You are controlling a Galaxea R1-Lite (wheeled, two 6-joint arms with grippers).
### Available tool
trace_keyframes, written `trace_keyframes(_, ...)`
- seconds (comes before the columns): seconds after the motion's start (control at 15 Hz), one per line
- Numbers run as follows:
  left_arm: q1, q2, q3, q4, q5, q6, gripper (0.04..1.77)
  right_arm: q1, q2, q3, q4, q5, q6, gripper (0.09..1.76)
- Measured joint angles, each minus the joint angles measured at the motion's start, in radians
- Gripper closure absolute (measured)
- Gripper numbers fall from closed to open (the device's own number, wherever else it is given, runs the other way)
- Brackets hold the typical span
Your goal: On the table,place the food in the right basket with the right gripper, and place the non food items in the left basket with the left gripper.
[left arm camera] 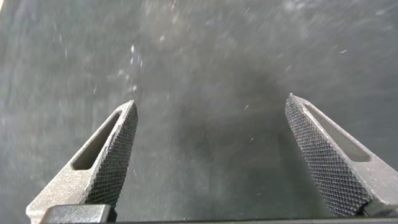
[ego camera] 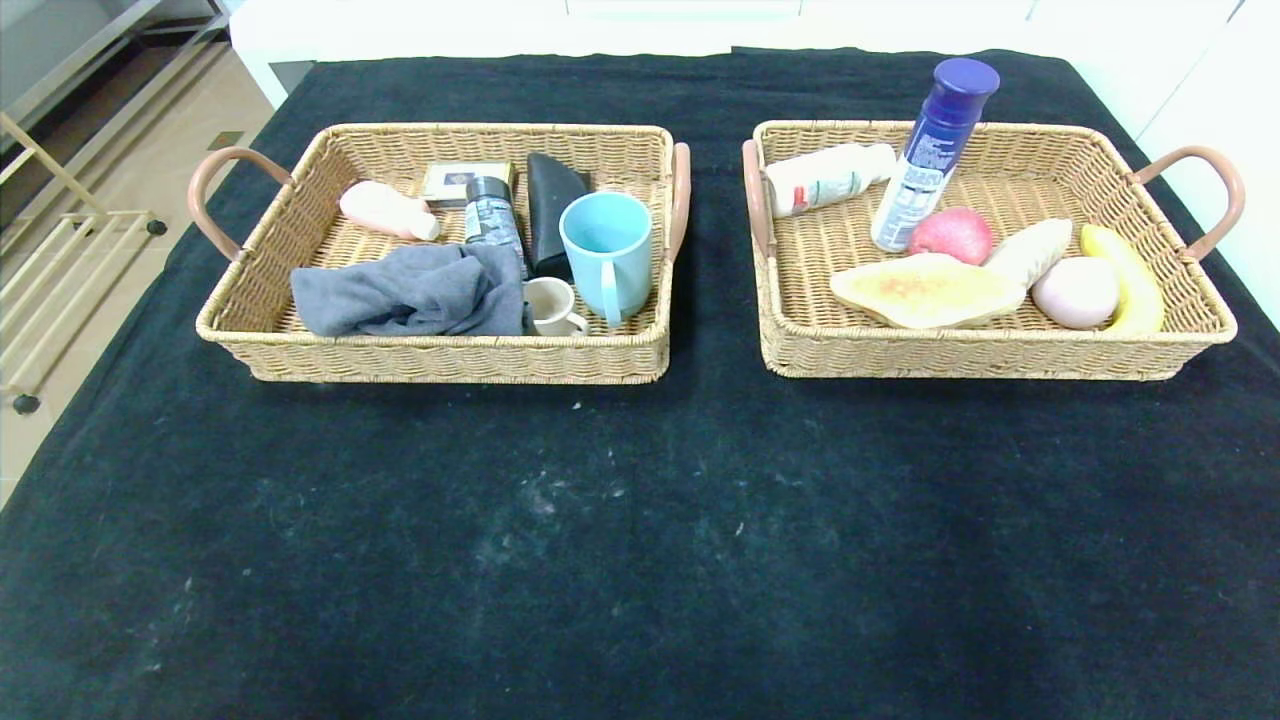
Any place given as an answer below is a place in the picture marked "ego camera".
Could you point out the flat toasted bread slice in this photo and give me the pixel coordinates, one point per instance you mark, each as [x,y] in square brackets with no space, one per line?
[925,292]

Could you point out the light blue plastic mug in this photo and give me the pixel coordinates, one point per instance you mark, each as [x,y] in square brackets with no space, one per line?
[608,250]

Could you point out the light wooden wheeled rack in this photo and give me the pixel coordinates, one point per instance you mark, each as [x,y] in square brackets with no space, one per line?
[60,260]

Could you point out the spray can with blue cap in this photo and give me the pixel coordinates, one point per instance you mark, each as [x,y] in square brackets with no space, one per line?
[930,160]

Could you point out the small beige ceramic cup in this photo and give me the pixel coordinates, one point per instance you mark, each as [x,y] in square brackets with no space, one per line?
[550,305]

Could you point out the red apple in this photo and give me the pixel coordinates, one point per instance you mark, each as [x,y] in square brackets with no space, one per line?
[950,235]

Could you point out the golden striped croissant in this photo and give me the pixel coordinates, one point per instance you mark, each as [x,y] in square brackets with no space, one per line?
[1030,250]

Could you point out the wooden shelf unit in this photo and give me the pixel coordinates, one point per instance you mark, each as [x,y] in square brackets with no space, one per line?
[70,60]

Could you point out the black soft pouch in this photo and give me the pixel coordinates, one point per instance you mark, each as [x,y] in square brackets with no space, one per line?
[550,210]

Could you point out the pale pink round fruit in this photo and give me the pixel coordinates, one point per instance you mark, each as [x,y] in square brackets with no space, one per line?
[1075,292]

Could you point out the white plastic bottle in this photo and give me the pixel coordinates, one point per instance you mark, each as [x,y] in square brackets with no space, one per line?
[825,180]

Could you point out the small gold box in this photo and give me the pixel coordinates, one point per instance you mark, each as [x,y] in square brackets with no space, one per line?
[452,182]

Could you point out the dark jar with printed label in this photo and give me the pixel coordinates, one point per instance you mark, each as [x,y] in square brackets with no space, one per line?
[492,215]

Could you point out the grey cloth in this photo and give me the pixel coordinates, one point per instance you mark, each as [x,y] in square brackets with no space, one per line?
[420,292]

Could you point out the yellow banana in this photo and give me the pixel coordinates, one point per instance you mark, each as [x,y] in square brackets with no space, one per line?
[1130,278]

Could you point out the pink and white small bottle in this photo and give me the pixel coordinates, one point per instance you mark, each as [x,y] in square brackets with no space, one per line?
[388,210]

